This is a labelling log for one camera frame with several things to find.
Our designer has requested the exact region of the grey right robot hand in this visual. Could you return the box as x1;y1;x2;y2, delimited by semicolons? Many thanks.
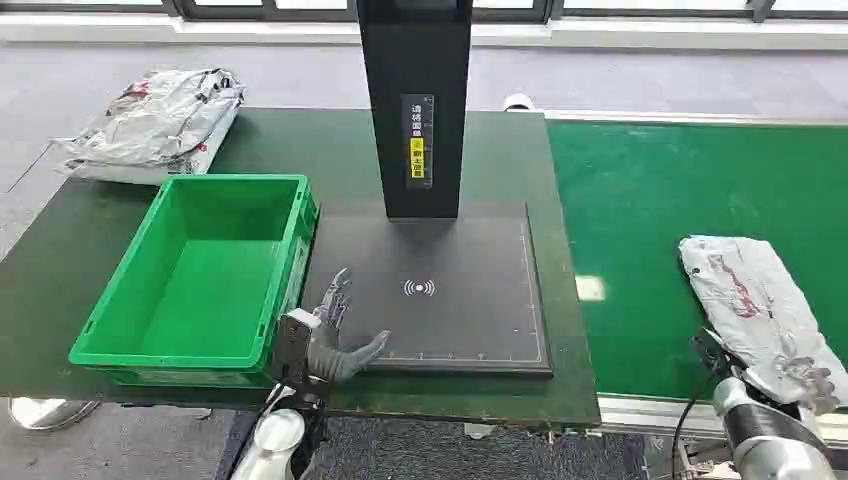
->
690;327;837;416

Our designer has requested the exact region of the grey parcel bag red print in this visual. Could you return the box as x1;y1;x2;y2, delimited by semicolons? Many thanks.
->
678;235;848;412

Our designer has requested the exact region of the green conveyor belt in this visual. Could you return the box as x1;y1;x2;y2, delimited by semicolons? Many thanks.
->
544;119;848;403

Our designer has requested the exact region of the black and yellow column label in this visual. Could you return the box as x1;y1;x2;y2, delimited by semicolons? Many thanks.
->
400;93;435;190

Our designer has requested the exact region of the black scanner column with base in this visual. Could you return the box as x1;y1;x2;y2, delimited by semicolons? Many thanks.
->
301;0;554;380

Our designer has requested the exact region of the green plastic crate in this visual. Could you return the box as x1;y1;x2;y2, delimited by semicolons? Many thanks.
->
68;174;321;390

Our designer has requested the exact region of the crumpled grey parcel bag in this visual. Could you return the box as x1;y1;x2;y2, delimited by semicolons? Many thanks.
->
52;68;246;171

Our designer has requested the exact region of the flat white parcel bag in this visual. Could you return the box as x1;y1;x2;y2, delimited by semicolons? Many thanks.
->
62;109;240;187

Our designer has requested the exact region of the chrome round base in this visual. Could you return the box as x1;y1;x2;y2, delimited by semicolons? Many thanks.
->
7;397;102;433

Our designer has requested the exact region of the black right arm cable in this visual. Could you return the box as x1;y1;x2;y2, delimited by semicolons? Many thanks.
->
670;392;704;480

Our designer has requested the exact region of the aluminium conveyor side rail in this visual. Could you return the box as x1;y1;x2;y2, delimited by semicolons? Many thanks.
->
543;109;848;127
596;394;848;446

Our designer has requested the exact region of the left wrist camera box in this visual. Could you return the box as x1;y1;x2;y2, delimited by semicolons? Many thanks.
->
271;307;324;387

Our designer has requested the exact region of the dark window frame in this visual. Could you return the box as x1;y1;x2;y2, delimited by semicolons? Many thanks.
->
0;0;848;24

